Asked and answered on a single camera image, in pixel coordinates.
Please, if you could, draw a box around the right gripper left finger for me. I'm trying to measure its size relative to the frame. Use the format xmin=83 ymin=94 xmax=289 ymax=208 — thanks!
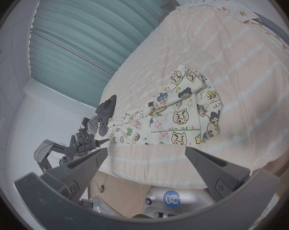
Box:
xmin=40 ymin=148 xmax=109 ymax=203

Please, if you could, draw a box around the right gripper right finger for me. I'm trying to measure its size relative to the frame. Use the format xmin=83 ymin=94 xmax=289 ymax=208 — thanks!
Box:
xmin=185 ymin=146 xmax=251 ymax=205

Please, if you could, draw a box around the white printed pyjama top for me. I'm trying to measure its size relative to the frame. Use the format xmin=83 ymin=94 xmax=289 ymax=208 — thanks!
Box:
xmin=107 ymin=64 xmax=223 ymax=145

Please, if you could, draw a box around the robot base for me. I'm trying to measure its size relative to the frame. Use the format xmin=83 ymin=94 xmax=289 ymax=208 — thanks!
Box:
xmin=79 ymin=186 xmax=217 ymax=221

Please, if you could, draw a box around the bed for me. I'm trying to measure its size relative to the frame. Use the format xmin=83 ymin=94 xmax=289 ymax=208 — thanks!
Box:
xmin=97 ymin=0 xmax=289 ymax=190

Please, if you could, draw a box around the grey garment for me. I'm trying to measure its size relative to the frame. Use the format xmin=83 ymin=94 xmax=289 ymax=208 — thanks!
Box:
xmin=87 ymin=116 xmax=100 ymax=134

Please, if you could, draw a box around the black garment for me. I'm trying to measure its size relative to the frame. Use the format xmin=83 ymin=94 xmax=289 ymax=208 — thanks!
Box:
xmin=96 ymin=95 xmax=117 ymax=136

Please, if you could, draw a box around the blue-green curtain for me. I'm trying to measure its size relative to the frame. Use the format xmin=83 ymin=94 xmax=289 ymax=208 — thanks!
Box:
xmin=33 ymin=0 xmax=170 ymax=75
xmin=29 ymin=31 xmax=115 ymax=108

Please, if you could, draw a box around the white printed pillow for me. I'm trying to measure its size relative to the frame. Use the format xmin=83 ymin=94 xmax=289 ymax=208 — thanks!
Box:
xmin=177 ymin=0 xmax=260 ymax=22

